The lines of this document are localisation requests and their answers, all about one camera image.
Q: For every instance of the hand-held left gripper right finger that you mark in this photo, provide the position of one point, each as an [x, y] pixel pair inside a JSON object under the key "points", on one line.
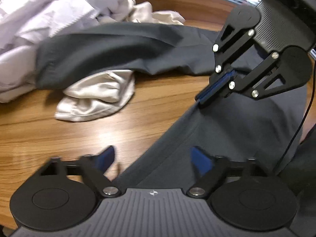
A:
{"points": [[201, 161]]}

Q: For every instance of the white shirt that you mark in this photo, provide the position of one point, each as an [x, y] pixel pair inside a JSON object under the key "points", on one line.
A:
{"points": [[37, 9]]}

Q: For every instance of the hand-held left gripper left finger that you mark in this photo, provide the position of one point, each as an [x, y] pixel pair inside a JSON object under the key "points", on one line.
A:
{"points": [[106, 159]]}

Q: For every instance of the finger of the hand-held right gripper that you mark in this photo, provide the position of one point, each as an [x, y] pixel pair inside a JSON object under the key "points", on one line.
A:
{"points": [[217, 96], [222, 79]]}

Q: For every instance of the glass and wood desk partition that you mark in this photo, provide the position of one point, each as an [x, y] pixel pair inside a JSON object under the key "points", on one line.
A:
{"points": [[172, 2]]}

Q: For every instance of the dark grey pants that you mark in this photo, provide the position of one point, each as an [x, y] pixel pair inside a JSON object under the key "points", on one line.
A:
{"points": [[234, 133]]}

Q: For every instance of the cream garment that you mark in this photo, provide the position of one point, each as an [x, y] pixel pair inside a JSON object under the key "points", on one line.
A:
{"points": [[98, 96]]}

